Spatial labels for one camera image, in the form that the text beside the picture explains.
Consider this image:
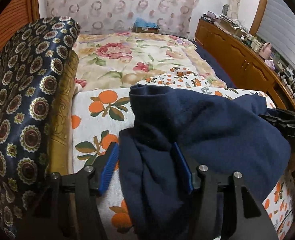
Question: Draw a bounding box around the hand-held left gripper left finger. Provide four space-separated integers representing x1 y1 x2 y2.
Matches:
32 142 120 240

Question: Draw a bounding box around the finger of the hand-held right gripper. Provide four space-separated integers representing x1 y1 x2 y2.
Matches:
274 107 295 118
259 114 295 131

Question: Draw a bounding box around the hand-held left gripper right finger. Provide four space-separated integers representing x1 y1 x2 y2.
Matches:
173 142 279 240

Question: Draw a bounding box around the navy printed t-shirt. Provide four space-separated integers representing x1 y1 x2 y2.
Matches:
118 84 292 240

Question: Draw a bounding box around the orange fruit print sheet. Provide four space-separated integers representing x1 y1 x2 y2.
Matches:
71 66 295 240

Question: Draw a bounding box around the wooden cabinet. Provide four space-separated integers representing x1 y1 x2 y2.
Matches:
195 17 295 113

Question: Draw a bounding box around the group of small bottles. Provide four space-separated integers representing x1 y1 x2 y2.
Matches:
243 34 262 53

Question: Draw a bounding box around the grey window blind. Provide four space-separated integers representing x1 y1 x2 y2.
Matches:
256 0 295 77

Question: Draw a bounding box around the navy bed cover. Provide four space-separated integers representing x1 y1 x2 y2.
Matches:
189 39 238 89

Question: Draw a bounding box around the gold cushion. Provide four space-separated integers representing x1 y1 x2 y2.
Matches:
47 50 79 175

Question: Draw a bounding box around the floral blanket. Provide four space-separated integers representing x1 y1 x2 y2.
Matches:
74 31 227 90

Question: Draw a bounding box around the navy medallion patterned pillow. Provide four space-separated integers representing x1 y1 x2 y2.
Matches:
0 16 81 238

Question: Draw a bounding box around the box with blue cloth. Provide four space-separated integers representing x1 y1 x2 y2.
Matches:
133 17 160 34

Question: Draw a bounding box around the circle patterned curtain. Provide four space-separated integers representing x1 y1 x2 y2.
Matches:
39 0 205 39

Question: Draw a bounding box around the wooden window frame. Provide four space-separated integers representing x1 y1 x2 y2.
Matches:
249 0 270 37

